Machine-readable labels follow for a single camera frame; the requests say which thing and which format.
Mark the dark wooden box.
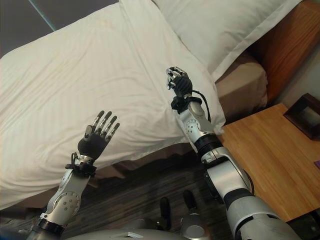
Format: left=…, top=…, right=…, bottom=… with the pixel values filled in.
left=283, top=92, right=320, bottom=141

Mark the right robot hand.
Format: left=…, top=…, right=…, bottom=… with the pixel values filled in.
left=165, top=66, right=194, bottom=97

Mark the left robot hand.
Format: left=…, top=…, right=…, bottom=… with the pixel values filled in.
left=77, top=110, right=121, bottom=160

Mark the wooden headboard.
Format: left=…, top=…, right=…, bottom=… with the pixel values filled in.
left=246, top=0, right=320, bottom=107

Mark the white pillow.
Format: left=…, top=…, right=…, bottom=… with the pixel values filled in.
left=151, top=0, right=307, bottom=81

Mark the white striped duvet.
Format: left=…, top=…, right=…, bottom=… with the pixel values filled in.
left=0, top=0, right=227, bottom=210

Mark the wooden nightstand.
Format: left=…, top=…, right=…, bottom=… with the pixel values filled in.
left=221, top=103, right=320, bottom=223

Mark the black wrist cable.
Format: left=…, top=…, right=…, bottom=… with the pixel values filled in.
left=184, top=90, right=212, bottom=123

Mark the silver robot body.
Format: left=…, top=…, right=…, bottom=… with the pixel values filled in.
left=59, top=189, right=232, bottom=240

